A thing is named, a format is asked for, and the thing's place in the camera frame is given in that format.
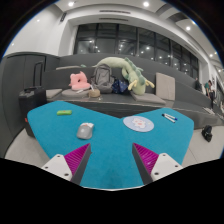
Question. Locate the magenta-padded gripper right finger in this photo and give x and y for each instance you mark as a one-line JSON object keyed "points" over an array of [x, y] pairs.
{"points": [[146, 157]]}

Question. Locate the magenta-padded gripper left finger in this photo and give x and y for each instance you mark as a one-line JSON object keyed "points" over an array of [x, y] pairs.
{"points": [[77, 156]]}

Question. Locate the grey and white computer mouse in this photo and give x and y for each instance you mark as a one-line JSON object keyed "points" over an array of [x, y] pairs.
{"points": [[85, 131]]}

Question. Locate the round pale blue mouse pad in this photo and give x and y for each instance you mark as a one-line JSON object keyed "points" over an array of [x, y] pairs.
{"points": [[138, 123]]}

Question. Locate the white marker with black cap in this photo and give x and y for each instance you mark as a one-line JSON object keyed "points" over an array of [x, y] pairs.
{"points": [[168, 118]]}

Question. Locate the green rectangular eraser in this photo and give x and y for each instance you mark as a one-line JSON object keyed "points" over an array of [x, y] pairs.
{"points": [[64, 112]]}

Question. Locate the flat grey seat cushion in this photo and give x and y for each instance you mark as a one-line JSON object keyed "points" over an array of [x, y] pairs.
{"points": [[148, 98], [53, 93]]}

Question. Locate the black bag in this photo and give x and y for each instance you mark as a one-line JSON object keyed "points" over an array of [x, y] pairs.
{"points": [[207, 133]]}

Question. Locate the tan round woven bag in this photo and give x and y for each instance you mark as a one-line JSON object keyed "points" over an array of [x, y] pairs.
{"points": [[94, 93]]}

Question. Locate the black suitcase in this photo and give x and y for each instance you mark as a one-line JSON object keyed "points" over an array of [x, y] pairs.
{"points": [[31, 100]]}

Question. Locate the upright grey seat cushion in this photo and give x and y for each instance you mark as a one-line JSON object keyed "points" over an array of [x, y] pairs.
{"points": [[165, 86]]}

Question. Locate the pink plush cushion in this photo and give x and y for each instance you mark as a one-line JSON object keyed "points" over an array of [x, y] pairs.
{"points": [[79, 81]]}

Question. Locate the dark blue patterned bag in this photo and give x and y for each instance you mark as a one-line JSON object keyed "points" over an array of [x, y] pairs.
{"points": [[119, 86]]}

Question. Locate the green dragon plush toy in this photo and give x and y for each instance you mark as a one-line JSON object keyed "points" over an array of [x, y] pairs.
{"points": [[136, 79]]}

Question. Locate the grey backpack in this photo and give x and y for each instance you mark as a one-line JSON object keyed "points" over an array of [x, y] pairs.
{"points": [[102, 78]]}

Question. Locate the person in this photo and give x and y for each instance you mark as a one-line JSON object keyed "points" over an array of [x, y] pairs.
{"points": [[198, 84], [209, 89]]}

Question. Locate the ceiling lights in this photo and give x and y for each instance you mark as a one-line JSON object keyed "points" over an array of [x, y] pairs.
{"points": [[146, 4]]}

